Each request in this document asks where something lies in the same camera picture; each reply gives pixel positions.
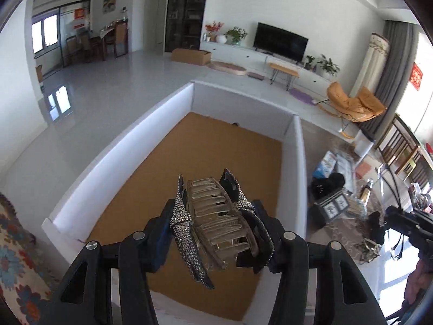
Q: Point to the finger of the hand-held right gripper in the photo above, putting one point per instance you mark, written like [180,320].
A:
[397,216]

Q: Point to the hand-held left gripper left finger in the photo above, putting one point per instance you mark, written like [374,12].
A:
[159,240]

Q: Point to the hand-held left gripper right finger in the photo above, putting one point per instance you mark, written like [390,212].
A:
[278,260]

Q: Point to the rhinestone hair claw clip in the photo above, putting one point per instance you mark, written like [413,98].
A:
[216,216]

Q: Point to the black cloth bundle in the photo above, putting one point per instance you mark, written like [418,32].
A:
[330,184]

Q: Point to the blue and white carton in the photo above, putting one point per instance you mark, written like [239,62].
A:
[326,166]

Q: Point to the white foam board box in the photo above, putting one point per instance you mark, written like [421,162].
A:
[236,103]

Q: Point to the person's right forearm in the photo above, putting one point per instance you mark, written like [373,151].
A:
[417,284]

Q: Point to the brown patterned glass desktop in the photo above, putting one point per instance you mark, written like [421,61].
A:
[338,240]

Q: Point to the small black object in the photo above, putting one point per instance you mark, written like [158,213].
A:
[375,226]

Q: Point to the metal key bunch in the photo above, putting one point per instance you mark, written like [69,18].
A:
[370,250]

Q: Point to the dark wooden slatted chair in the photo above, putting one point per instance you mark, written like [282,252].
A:
[406,152]

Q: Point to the black box with white panels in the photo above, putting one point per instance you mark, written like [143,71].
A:
[333,208]

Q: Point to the white air purifier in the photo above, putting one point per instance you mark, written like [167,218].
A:
[364,144]

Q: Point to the orange rocking chair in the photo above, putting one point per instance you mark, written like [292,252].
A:
[358,105]

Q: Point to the patterned floral blanket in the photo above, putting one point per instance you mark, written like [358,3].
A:
[20,267]

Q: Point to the red window decoration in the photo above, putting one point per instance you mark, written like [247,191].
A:
[416,76]

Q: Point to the grey curtain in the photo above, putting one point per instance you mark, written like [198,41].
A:
[394,74]

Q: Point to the round purple floor mat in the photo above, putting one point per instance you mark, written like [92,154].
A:
[302,96]

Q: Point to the covered standing air conditioner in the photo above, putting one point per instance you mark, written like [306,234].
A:
[372,64]

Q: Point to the large leafy potted plant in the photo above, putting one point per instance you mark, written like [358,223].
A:
[327,65]

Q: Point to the small potted plant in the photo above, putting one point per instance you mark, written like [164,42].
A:
[309,62]

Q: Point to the round wooden floor cushion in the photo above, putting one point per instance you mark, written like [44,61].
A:
[226,68]

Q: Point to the small purple floor mat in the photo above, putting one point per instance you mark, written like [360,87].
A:
[255,76]

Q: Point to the large cardboard box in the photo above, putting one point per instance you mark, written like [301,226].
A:
[191,57]

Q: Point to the wooden bench with metal legs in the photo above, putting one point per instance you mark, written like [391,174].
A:
[284,68]

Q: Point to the white television cabinet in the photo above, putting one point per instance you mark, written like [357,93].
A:
[236,52]

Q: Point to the wooden dining chair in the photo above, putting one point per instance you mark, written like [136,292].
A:
[73,49]
[121,39]

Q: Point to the small cardboard box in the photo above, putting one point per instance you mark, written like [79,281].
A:
[39,73]

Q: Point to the wooden dining table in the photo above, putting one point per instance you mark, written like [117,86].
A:
[101,39]

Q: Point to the white round vase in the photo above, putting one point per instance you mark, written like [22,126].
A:
[221,39]

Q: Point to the black flat television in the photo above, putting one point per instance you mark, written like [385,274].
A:
[280,40]

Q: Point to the red flower vase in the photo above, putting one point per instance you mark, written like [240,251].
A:
[213,28]

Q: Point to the bushy green potted plant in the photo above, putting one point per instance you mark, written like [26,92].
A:
[236,34]

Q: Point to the dark glass display cabinet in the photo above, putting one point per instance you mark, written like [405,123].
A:
[186,13]

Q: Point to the red paper door decoration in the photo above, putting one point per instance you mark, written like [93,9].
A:
[79,13]

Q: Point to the framed wall painting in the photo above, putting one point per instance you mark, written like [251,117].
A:
[110,0]

